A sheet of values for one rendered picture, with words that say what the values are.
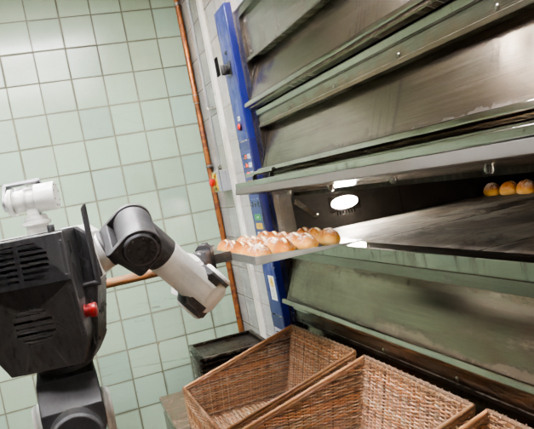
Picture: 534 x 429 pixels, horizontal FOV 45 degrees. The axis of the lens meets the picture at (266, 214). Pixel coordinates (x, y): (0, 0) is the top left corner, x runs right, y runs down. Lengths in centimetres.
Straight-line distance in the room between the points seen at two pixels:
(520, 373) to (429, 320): 34
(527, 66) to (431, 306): 68
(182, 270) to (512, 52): 86
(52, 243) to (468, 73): 90
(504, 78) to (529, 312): 46
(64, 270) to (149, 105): 210
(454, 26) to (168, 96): 224
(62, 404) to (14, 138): 205
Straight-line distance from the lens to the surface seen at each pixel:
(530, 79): 121
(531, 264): 130
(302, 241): 201
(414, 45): 151
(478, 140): 111
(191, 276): 158
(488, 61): 133
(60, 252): 137
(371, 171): 143
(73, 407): 147
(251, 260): 195
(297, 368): 251
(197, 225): 339
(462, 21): 137
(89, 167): 333
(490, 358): 147
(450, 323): 159
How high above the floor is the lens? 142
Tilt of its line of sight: 3 degrees down
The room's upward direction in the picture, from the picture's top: 11 degrees counter-clockwise
